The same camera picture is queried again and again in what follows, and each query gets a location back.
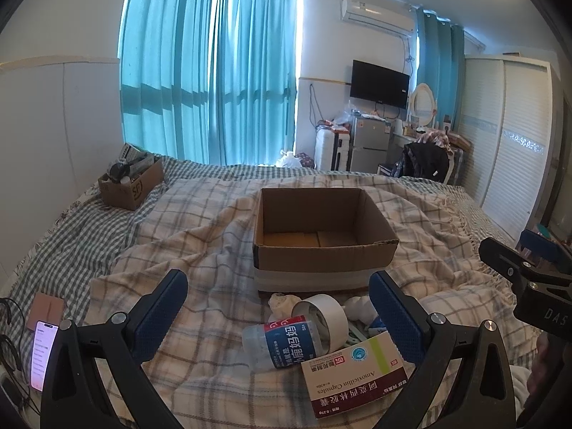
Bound light green scissors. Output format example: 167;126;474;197
345;321;384;347

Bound white animal figurine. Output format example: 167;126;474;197
343;295;378;326

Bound plastic water bottle blue label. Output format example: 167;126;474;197
242;316;326;372

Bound white sock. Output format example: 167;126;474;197
267;294;301;322

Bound person's right hand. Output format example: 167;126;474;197
527;332;550;395

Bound smartphone with lit screen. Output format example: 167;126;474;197
30;321;58;392

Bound brown wallet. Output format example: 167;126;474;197
26;292;65;331

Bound beige plaid blanket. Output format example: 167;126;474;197
85;174;539;428

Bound grey checked bed sheet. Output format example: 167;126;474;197
0;153;515;394

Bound black jacket on chair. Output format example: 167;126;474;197
401;142;450;183

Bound white tape roll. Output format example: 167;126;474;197
292;294;349;354

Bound white sliding wardrobe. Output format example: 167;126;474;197
457;55;562;242

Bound white oval mirror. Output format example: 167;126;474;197
407;82;437;127

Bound silver mini fridge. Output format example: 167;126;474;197
349;116;392;173

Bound small SF cardboard box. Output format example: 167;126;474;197
98;143;164;211

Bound teal right curtain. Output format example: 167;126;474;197
416;7;465;129

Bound open brown cardboard box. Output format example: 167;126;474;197
253;187;399;294

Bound white suitcase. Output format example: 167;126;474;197
314;126;351;172

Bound white plastic bag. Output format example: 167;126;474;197
275;150;302;168

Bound white air conditioner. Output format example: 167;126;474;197
341;0;415;37

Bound teal window curtains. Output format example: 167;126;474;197
118;0;299;166

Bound black cables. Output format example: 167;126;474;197
0;296;42;420

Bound black wall television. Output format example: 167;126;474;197
350;60;410;109

